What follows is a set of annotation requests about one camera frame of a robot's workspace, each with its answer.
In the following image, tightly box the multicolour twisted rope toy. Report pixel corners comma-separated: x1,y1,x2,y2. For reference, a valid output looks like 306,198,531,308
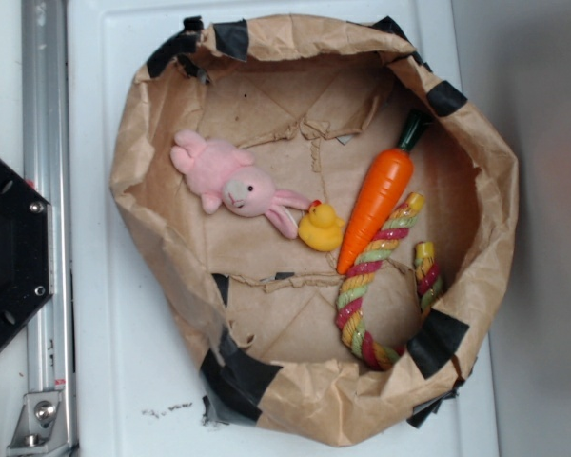
335,192,444,371

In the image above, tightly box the aluminium extrusion rail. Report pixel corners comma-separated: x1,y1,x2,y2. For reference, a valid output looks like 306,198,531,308
22,1,79,456

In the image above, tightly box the brown paper bag basket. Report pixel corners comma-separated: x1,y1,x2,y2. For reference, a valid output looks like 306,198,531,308
110,14,519,446

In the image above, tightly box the orange plastic carrot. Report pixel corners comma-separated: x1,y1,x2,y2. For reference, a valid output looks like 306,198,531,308
337,109,432,274

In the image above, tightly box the pink plush bunny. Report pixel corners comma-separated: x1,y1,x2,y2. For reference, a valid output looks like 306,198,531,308
170,129,310,239

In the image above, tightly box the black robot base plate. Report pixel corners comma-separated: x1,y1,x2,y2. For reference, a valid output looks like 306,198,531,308
0,159,52,352

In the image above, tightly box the metal corner bracket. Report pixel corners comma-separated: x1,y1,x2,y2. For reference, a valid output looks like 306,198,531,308
6,391,71,456

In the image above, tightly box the white tray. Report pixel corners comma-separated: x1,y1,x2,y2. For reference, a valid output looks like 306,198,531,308
67,1,499,456

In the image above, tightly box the yellow rubber duck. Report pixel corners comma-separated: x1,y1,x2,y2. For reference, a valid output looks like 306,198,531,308
298,200,345,252

